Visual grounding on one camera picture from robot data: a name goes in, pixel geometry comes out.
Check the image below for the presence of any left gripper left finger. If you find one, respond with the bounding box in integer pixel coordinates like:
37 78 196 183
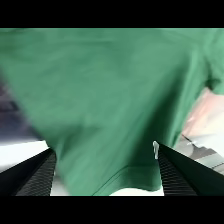
0 147 58 197

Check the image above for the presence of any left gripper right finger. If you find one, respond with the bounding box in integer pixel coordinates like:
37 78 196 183
152 140 224 197

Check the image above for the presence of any green T-shirt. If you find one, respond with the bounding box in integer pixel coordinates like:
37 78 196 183
0 27 224 197

